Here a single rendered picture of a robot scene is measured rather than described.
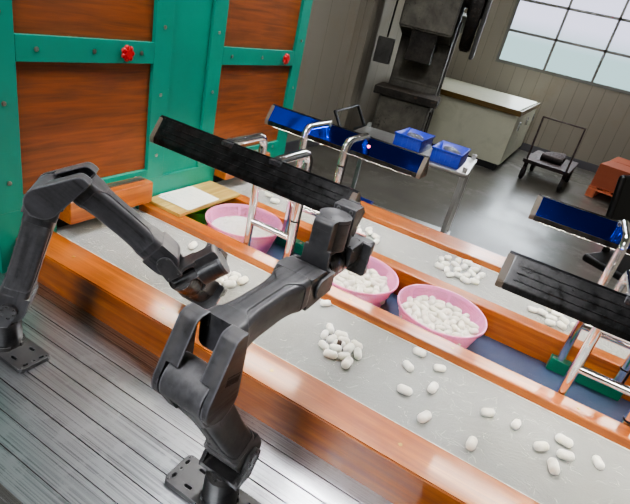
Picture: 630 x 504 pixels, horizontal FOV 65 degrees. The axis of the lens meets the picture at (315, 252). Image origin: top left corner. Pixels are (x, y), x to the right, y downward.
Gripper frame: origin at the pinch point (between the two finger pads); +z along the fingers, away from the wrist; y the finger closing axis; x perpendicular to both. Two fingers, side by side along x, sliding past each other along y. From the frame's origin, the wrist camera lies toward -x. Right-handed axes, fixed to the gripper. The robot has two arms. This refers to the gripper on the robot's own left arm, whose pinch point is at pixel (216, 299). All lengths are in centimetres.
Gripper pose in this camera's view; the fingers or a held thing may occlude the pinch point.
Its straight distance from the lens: 128.5
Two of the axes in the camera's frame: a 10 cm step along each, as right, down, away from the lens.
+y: -8.5, -3.9, 3.5
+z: 2.3, 3.3, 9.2
